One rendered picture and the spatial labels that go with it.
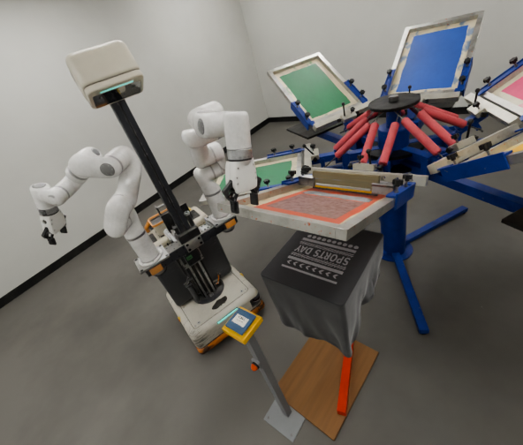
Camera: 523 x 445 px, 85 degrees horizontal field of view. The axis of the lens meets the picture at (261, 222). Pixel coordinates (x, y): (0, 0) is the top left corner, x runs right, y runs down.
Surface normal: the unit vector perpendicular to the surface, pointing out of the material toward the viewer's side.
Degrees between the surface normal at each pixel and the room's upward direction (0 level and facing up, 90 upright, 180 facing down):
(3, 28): 90
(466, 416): 0
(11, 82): 90
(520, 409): 0
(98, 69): 64
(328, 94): 32
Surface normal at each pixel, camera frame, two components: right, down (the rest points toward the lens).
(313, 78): -0.02, -0.43
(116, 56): 0.39, -0.04
